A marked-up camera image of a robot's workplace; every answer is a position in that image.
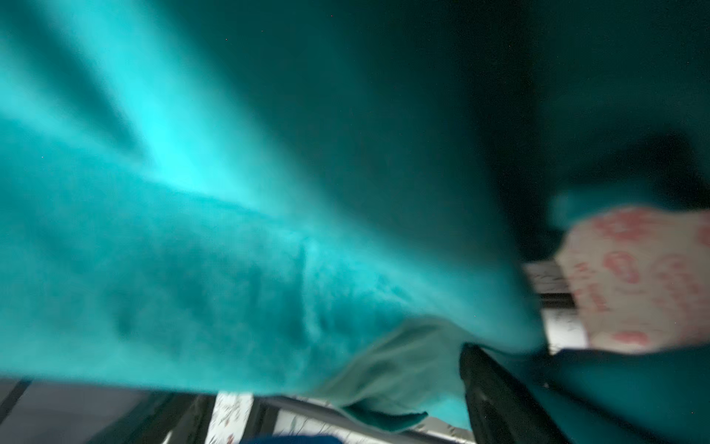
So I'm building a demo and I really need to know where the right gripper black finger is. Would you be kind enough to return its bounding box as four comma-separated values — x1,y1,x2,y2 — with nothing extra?
460,344,555,444

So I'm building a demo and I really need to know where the green jacket orange letter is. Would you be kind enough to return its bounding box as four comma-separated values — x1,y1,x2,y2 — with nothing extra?
1,1,709,443

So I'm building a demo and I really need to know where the black clothes rack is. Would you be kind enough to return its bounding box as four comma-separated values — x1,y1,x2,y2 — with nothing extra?
1,261,572,443

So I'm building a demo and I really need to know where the pink floral garment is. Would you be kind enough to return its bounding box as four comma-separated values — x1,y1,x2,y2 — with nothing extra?
555,207,709,354

